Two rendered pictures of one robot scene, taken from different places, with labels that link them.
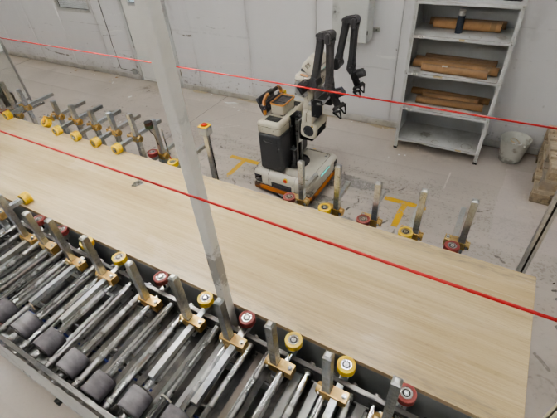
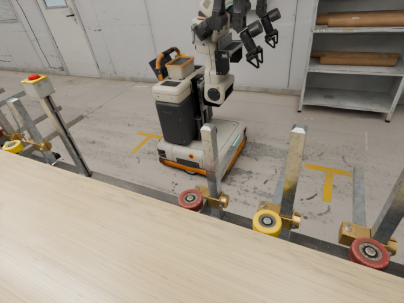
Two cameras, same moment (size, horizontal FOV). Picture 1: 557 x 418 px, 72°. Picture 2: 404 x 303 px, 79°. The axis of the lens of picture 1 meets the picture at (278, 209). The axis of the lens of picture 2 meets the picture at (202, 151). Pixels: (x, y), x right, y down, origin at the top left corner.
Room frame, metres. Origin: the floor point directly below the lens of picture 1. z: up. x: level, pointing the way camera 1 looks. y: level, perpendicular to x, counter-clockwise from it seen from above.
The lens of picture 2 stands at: (1.38, -0.11, 1.50)
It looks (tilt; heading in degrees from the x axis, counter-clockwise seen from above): 37 degrees down; 357
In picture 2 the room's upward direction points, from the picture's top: 8 degrees counter-clockwise
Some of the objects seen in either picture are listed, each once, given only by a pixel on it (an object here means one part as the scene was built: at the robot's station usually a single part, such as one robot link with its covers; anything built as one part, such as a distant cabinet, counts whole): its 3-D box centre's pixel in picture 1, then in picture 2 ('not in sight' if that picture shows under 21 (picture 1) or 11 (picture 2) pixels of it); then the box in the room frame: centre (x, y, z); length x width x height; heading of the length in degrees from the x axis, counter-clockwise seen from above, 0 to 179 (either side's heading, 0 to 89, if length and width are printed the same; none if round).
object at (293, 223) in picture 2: (333, 209); (278, 215); (1.87, -0.36, 0.81); 0.14 x 0.06 x 0.05; 57
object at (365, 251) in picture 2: (362, 225); (364, 262); (1.66, -0.50, 0.85); 0.08 x 0.08 x 0.11
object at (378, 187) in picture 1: (375, 213); (382, 228); (1.72, -0.58, 0.88); 0.04 x 0.04 x 0.48; 57
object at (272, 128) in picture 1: (286, 132); (188, 100); (3.33, -0.15, 0.59); 0.55 x 0.34 x 0.83; 146
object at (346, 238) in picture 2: (370, 220); (366, 239); (1.73, -0.57, 0.82); 0.14 x 0.06 x 0.05; 57
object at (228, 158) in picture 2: (302, 191); (216, 180); (2.09, -0.18, 0.80); 0.43 x 0.03 x 0.04; 147
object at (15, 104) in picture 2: not in sight; (39, 140); (2.54, 0.67, 0.87); 0.04 x 0.04 x 0.48; 57
